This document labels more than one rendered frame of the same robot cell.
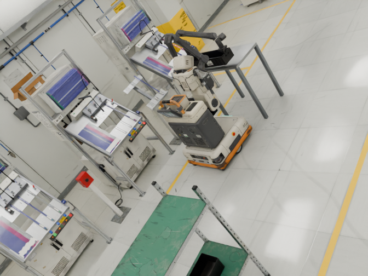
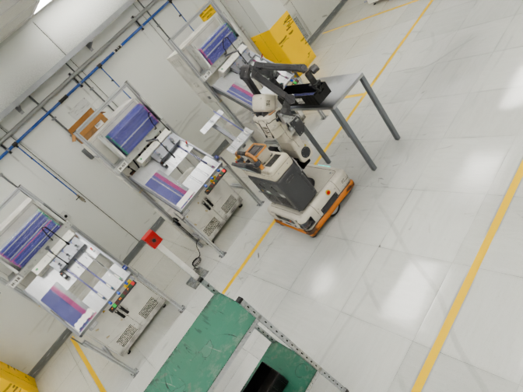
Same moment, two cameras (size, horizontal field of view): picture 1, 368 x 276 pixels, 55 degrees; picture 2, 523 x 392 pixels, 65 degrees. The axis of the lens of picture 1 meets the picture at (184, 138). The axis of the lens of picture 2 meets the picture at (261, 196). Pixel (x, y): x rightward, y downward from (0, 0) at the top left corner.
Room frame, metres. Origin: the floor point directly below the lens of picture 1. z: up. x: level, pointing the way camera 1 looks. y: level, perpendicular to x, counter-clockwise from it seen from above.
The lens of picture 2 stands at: (0.32, -0.59, 2.34)
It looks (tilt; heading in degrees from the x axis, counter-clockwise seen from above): 29 degrees down; 11
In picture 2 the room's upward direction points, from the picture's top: 42 degrees counter-clockwise
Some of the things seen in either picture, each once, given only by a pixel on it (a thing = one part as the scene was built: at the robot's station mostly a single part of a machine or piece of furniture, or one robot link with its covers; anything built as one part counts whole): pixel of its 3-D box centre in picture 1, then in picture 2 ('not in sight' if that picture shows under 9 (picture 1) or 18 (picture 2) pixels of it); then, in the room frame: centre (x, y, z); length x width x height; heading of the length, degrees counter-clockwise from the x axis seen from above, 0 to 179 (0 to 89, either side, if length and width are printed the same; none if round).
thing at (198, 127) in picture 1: (193, 120); (278, 173); (3.60, -0.21, 0.59); 0.55 x 0.34 x 0.83; 27
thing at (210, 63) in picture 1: (210, 58); (302, 94); (3.91, -0.81, 0.93); 0.57 x 0.17 x 0.11; 27
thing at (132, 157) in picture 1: (119, 156); (199, 205); (4.67, 0.90, 0.31); 0.70 x 0.65 x 0.62; 123
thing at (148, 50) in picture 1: (167, 72); (260, 101); (5.33, -0.42, 0.65); 1.01 x 0.73 x 1.29; 33
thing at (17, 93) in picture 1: (35, 79); (96, 117); (4.79, 1.04, 1.82); 0.68 x 0.30 x 0.20; 123
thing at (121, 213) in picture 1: (101, 195); (173, 257); (3.89, 1.25, 0.39); 0.24 x 0.24 x 0.78; 33
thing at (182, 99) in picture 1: (178, 103); (257, 154); (3.59, -0.19, 0.87); 0.23 x 0.15 x 0.11; 27
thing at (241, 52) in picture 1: (240, 83); (342, 123); (4.00, -0.98, 0.40); 0.70 x 0.45 x 0.80; 27
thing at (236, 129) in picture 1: (216, 140); (308, 197); (3.65, -0.29, 0.16); 0.67 x 0.64 x 0.25; 117
